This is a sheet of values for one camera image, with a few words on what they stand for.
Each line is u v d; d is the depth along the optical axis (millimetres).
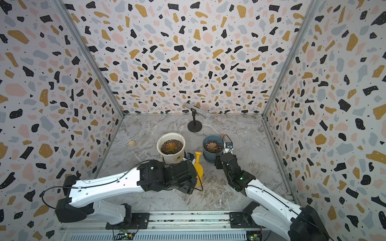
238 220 740
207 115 919
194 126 1141
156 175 447
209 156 908
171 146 898
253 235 716
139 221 733
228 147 719
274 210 478
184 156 604
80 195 394
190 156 603
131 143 1025
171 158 901
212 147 922
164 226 733
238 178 611
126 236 702
